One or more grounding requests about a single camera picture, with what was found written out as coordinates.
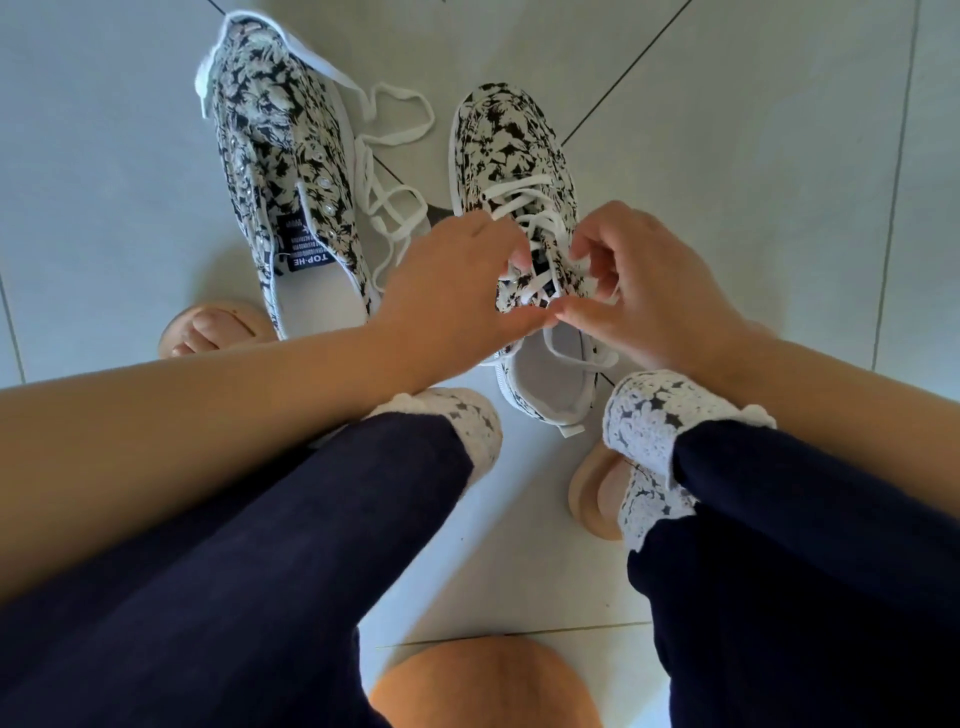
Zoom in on person's left hand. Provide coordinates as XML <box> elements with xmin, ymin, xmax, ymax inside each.
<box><xmin>371</xmin><ymin>209</ymin><xmax>560</xmax><ymax>391</ymax></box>

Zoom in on person's right hand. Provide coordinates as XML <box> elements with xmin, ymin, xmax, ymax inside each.
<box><xmin>553</xmin><ymin>200</ymin><xmax>759</xmax><ymax>391</ymax></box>

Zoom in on bright white shoelace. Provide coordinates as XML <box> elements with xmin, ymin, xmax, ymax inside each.
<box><xmin>193</xmin><ymin>9</ymin><xmax>436</xmax><ymax>294</ymax></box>
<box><xmin>479</xmin><ymin>173</ymin><xmax>622</xmax><ymax>373</ymax></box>

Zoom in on person's right forearm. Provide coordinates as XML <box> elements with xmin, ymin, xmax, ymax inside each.
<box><xmin>708</xmin><ymin>333</ymin><xmax>960</xmax><ymax>519</ymax></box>

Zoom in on person's left forearm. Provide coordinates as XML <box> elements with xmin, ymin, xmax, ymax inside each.
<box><xmin>0</xmin><ymin>326</ymin><xmax>414</xmax><ymax>609</ymax></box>

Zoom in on person's right leg navy trousers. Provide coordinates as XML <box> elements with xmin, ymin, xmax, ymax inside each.
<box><xmin>602</xmin><ymin>369</ymin><xmax>960</xmax><ymax>728</ymax></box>

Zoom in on person's leg navy trousers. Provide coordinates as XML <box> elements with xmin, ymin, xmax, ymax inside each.
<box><xmin>0</xmin><ymin>386</ymin><xmax>504</xmax><ymax>728</ymax></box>
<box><xmin>602</xmin><ymin>369</ymin><xmax>960</xmax><ymax>728</ymax></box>

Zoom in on person's left leg navy trousers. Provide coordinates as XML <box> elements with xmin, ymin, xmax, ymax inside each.
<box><xmin>0</xmin><ymin>386</ymin><xmax>504</xmax><ymax>728</ymax></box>

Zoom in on pink slipper with green charm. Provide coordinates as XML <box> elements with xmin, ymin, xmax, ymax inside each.
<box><xmin>567</xmin><ymin>438</ymin><xmax>635</xmax><ymax>543</ymax></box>

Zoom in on pink slipper with white charms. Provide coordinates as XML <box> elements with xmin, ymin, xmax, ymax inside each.
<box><xmin>157</xmin><ymin>301</ymin><xmax>279</xmax><ymax>360</ymax></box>

